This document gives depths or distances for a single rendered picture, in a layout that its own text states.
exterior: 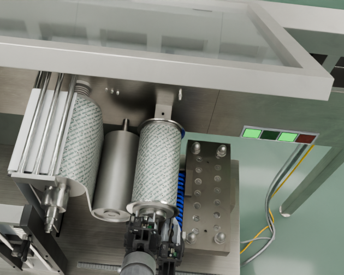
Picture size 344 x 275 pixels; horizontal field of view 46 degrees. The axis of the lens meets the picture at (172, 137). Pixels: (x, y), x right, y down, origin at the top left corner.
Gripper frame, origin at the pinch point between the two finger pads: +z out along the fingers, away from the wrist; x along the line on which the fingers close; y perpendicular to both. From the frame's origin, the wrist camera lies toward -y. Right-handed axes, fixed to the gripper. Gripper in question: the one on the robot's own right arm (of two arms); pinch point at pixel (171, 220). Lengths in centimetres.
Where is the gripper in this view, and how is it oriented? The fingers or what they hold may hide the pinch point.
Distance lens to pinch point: 131.0
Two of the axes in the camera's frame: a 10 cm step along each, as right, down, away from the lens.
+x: -9.9, -1.0, -0.3
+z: 0.8, -8.7, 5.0
